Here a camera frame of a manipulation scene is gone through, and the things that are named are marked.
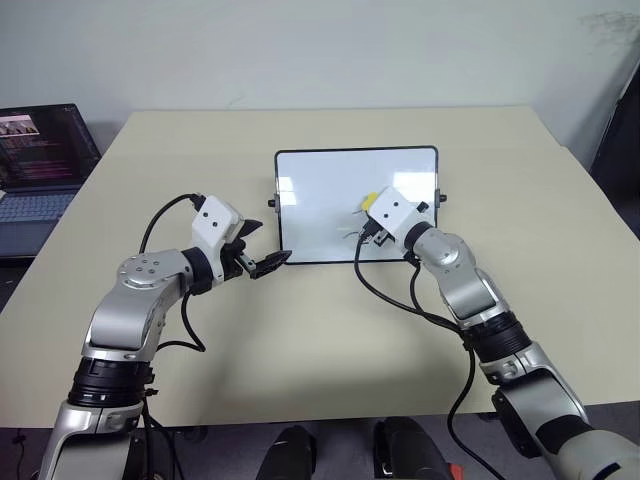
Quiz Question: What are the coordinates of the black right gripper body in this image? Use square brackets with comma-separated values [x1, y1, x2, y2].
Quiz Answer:
[360, 219, 390, 248]

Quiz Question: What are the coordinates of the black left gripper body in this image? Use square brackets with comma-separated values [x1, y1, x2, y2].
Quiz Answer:
[221, 238, 257, 284]

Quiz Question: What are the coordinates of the black framed whiteboard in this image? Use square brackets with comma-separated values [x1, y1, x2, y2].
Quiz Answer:
[267, 145, 448, 266]

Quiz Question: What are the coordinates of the black rounded shape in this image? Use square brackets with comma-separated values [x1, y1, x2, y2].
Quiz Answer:
[372, 416, 452, 480]
[256, 424, 319, 480]

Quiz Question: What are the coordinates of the open laptop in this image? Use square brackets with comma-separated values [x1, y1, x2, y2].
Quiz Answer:
[0, 103, 102, 259]

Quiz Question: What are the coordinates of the black fabric panel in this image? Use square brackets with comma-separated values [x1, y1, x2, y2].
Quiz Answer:
[588, 58, 640, 214]

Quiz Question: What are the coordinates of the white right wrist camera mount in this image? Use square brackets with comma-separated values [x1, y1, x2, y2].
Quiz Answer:
[367, 186, 422, 241]

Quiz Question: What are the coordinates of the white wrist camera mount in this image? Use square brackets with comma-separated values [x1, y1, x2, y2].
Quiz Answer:
[367, 186, 422, 241]
[191, 195, 245, 281]

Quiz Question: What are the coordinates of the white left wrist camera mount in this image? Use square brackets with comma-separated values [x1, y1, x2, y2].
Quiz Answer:
[191, 195, 245, 281]

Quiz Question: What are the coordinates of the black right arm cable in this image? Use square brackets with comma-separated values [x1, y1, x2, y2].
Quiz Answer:
[353, 229, 482, 480]

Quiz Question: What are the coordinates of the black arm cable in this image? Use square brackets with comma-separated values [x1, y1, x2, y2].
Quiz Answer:
[141, 192, 207, 354]
[353, 229, 482, 480]

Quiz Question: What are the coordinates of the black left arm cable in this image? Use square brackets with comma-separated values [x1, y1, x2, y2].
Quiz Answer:
[141, 192, 207, 354]

